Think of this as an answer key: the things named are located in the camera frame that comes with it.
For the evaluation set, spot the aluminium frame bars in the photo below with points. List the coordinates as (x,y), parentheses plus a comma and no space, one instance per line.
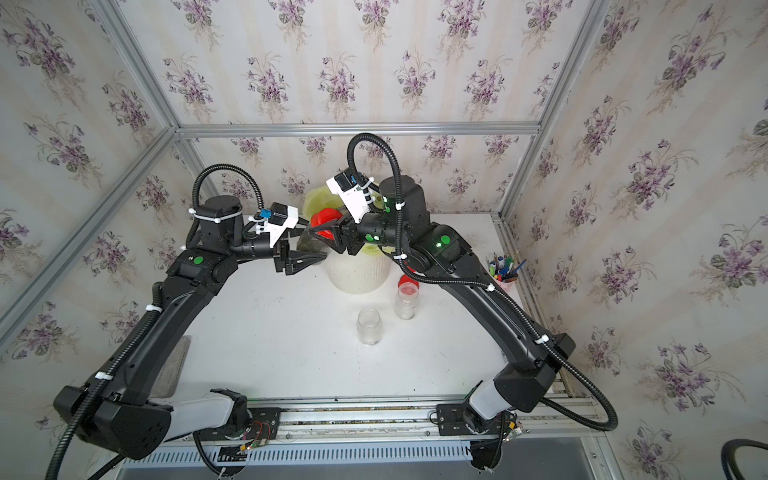
(178,135)

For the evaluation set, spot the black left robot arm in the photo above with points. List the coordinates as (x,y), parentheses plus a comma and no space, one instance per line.
(113,409)

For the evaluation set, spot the pink pen holder cup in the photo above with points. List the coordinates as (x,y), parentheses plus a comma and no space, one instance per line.
(508,285)

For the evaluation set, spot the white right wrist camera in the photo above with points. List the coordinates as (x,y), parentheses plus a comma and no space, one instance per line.
(357,200)

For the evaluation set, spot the glass tea jar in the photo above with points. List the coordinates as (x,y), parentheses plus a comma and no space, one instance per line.
(369,326)

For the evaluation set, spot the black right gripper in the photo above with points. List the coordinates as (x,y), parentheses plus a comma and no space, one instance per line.
(349,232)

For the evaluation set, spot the pens in cup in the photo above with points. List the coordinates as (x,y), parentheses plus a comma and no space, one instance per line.
(505,268)

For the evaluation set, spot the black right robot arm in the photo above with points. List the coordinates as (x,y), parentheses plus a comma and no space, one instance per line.
(386,209)

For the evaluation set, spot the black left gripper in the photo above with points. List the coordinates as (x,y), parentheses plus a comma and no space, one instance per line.
(283,258)

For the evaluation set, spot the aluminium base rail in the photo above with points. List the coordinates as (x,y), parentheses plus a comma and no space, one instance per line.
(370,431)

